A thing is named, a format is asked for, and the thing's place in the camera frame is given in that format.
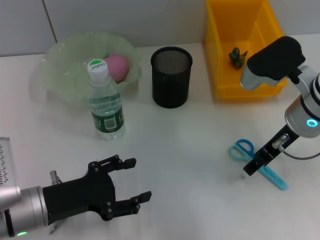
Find pink peach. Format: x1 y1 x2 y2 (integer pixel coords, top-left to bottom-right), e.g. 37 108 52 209
102 52 130 83

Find clear water bottle green label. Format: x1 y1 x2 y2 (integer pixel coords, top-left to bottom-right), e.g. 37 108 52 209
86 59 126 140

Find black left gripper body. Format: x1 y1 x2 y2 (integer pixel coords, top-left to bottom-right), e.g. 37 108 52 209
42 161 117 226

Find yellow plastic bin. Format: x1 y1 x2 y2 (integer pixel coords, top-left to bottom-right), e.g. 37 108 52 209
205 0 288 99

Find green glass fruit plate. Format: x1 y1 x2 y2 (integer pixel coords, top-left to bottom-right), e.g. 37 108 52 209
31 31 143 103

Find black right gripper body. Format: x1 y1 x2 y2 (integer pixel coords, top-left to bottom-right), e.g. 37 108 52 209
258 124 301 161

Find grey right wrist cable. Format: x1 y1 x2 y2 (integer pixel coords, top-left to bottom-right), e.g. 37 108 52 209
272 133 320 160

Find blue scissors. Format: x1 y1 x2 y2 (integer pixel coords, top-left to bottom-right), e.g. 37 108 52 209
228 138 288 191

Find black mesh pen holder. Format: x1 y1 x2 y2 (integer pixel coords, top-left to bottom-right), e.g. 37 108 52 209
150 46 194 109

